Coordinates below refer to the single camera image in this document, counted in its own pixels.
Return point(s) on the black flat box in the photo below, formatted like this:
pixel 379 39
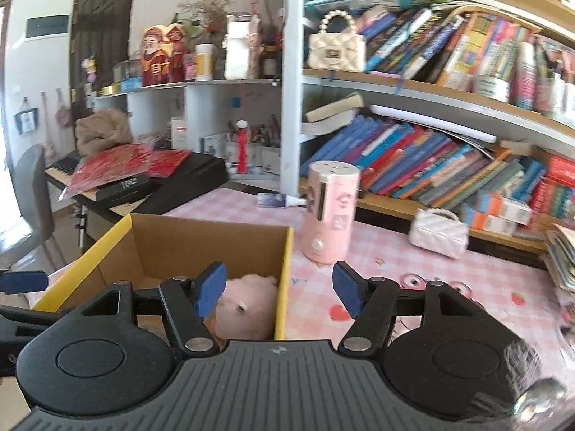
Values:
pixel 123 187

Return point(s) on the brown cardboard box yellow rim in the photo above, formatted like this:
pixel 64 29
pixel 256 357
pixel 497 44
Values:
pixel 179 242

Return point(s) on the large red paper decoration pack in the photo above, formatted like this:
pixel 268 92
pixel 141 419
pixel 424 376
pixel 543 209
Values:
pixel 112 164

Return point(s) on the red white toy dispenser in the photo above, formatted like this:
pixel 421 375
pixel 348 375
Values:
pixel 242 148

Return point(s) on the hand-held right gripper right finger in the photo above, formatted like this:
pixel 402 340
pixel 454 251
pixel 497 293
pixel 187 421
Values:
pixel 348 292

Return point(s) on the white cubby shelf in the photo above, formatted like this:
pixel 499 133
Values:
pixel 202 103

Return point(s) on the black electronic keyboard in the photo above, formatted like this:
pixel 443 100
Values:
pixel 193 175

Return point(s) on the row of colourful thick books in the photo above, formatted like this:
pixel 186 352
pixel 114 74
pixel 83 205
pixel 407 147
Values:
pixel 471 49

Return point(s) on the dark wooden door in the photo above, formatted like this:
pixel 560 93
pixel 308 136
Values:
pixel 103 27

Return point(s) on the pink plush toy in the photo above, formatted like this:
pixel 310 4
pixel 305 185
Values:
pixel 251 298

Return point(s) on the thick beige paperback book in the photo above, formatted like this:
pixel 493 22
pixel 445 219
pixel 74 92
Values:
pixel 332 114

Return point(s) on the row of blue spined books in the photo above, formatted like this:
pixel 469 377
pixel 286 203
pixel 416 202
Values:
pixel 404 161

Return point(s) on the brown fuzzy blanket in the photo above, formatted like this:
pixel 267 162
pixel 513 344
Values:
pixel 103 130

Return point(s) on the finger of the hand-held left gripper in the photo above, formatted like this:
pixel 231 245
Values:
pixel 18 318
pixel 24 282

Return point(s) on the white jar yellow label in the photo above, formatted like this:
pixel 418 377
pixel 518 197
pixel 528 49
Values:
pixel 204 63

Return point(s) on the red couple figurine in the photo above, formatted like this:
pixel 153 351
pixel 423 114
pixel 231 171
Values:
pixel 159 60

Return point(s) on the metal keyboard stand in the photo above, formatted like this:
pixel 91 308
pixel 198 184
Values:
pixel 81 226

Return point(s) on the small white spray bottle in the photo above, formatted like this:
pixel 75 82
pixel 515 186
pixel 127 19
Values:
pixel 274 200

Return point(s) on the small white quilted handbag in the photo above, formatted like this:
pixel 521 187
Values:
pixel 438 233

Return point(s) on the white wooden bookshelf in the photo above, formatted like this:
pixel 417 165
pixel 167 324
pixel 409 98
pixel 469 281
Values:
pixel 292 98

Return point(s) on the white paper roll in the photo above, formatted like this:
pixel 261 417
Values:
pixel 431 121

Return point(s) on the pink cylindrical humidifier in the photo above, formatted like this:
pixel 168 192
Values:
pixel 332 215

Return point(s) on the yellow small tin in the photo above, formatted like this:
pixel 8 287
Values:
pixel 111 90

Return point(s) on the orange white small box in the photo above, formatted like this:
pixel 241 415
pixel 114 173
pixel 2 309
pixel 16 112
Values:
pixel 498 208

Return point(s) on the white carton shaped container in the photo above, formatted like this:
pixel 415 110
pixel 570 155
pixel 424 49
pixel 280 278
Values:
pixel 238 54

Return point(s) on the pink hanging wall bag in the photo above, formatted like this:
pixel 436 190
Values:
pixel 64 114

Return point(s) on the dark glass jar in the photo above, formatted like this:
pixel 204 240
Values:
pixel 268 63

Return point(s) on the white box red label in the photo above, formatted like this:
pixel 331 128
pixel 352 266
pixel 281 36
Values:
pixel 179 134

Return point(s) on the white pen holder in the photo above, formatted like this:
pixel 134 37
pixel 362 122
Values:
pixel 265 157

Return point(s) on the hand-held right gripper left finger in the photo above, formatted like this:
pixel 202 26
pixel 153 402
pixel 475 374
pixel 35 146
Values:
pixel 210 292

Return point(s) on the teal flat book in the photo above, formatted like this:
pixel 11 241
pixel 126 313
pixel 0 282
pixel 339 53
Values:
pixel 355 0

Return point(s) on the grey chair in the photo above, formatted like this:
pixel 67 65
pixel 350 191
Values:
pixel 31 188

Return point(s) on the stack of red books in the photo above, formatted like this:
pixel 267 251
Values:
pixel 557 188

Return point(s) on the small hanging doll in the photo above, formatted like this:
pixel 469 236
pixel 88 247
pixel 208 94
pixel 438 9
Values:
pixel 89 69

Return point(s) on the black hanging wall pouch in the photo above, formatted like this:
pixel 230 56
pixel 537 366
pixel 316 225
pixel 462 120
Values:
pixel 25 121

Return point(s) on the dried flower bunch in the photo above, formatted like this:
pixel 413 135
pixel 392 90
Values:
pixel 206 9

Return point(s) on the small red paper decoration pack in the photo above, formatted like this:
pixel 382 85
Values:
pixel 168 161

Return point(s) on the stack of worn booklets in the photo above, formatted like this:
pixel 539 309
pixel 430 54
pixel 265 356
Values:
pixel 561 260

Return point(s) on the blue small box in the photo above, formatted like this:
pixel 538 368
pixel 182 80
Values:
pixel 131 84

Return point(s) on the pink checkered tablecloth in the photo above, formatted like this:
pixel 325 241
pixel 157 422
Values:
pixel 404 287

